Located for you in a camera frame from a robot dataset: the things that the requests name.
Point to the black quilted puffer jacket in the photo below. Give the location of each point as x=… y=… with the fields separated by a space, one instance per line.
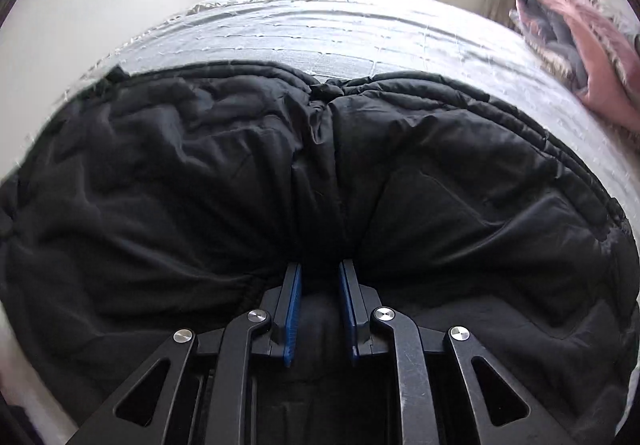
x=175 y=200

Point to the folded pink grey quilt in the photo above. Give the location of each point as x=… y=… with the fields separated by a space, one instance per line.
x=550 y=32

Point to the grey lattice bedspread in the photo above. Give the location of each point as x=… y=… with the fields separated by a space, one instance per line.
x=350 y=25

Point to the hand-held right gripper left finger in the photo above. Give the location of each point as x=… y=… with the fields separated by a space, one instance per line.
x=291 y=320

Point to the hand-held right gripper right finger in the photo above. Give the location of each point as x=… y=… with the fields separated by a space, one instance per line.
x=348 y=320

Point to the pink velvet pillow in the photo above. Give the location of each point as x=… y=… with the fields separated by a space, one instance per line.
x=612 y=75

